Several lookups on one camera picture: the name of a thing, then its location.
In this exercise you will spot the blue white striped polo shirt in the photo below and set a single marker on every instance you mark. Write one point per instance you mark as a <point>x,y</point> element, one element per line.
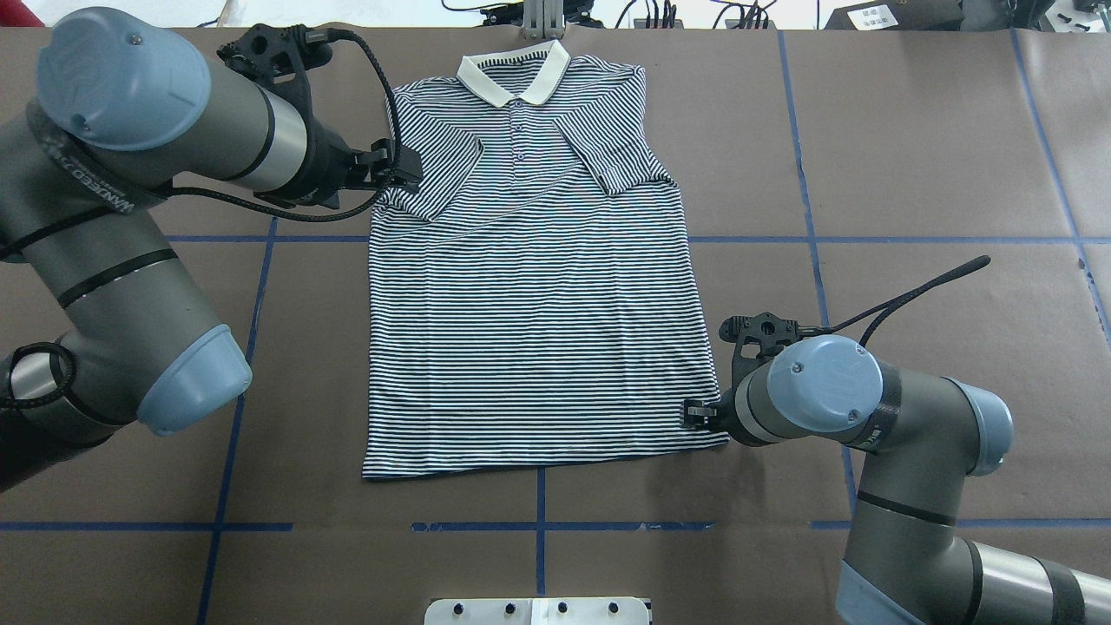
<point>534,302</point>

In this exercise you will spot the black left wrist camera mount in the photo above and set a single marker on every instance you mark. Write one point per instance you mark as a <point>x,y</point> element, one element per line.
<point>277,57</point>

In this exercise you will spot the black box with label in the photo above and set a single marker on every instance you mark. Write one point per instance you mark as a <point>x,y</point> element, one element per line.
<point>897,15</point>

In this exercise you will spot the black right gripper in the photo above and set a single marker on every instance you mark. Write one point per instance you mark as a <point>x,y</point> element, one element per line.
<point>722,416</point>

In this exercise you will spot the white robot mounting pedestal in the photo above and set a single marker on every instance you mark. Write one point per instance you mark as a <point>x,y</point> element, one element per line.
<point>540,610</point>

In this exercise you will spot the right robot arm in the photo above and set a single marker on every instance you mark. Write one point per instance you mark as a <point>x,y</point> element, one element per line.
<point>923,436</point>

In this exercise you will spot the aluminium frame post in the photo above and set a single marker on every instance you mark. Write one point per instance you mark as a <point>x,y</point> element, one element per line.
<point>544,20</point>

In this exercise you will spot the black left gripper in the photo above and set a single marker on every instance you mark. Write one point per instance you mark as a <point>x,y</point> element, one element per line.
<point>325,161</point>

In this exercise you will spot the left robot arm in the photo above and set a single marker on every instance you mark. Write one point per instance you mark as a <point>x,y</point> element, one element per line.
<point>126,116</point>

